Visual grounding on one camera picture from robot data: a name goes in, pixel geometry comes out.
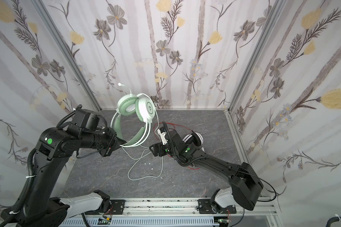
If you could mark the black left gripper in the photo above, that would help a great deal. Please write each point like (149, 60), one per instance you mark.
(109, 143)

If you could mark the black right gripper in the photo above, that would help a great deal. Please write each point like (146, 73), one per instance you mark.
(161, 145)

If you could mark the green white headphones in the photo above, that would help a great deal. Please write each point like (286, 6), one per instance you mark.
(144, 108)

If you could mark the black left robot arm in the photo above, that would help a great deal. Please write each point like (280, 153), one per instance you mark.
(35, 207)

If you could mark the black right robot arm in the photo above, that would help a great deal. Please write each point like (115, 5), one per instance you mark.
(245, 186)

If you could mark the black white headphones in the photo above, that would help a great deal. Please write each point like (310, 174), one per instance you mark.
(195, 138)

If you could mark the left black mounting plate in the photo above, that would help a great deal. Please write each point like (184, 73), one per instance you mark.
(117, 207)

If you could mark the black mounting plate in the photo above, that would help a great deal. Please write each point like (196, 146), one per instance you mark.
(117, 207)
(207, 206)

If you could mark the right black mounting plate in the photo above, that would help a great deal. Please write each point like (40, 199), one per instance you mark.
(207, 206)

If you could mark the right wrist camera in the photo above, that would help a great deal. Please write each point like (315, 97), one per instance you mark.
(162, 132)

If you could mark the white slotted cable duct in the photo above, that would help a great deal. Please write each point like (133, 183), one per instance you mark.
(153, 222)

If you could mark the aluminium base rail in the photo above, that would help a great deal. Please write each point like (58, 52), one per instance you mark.
(171, 207)

